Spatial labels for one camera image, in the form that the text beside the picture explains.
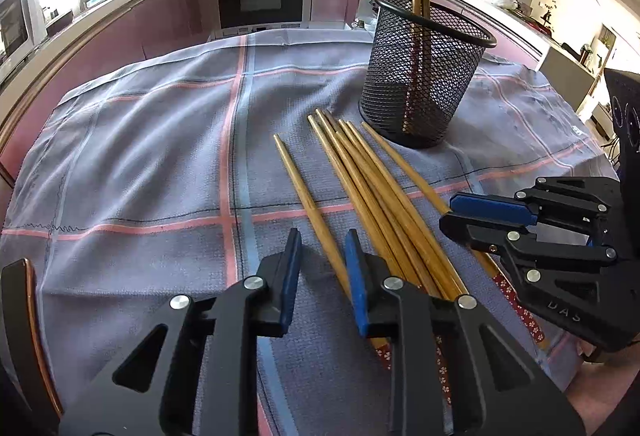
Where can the white microwave oven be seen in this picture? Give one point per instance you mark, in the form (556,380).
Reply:
(17,21)

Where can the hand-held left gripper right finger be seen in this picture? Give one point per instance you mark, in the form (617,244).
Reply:
(356,286)

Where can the black mesh utensil holder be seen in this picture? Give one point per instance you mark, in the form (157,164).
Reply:
(415,81)

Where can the bundle of wooden chopsticks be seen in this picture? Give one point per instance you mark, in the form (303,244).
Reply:
(370,196)

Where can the wooden chair back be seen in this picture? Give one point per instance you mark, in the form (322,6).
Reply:
(22,326)

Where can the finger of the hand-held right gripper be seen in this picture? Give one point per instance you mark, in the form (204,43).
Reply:
(490,207)
(470,228)

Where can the grey plaid cloth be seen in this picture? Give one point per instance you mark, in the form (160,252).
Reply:
(150,166)

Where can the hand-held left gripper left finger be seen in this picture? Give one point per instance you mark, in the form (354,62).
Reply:
(290,283)

